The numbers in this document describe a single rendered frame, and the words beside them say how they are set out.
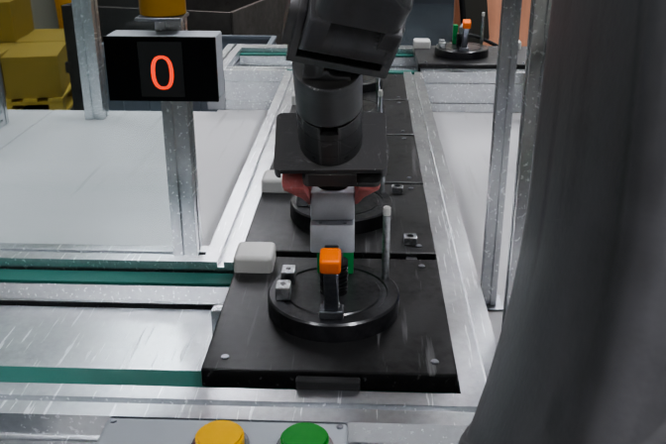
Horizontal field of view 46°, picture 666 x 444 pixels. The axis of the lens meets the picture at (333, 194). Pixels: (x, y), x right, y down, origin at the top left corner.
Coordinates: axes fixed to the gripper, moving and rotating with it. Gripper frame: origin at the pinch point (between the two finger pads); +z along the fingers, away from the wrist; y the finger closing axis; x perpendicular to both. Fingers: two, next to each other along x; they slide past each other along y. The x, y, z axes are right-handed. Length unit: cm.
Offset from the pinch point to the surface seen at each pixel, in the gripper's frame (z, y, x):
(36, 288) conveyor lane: 18.7, 36.3, 1.5
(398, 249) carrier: 19.1, -7.7, -4.1
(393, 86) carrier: 68, -11, -72
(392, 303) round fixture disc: 7.5, -6.1, 8.6
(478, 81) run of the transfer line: 82, -33, -85
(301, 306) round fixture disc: 6.9, 3.3, 9.2
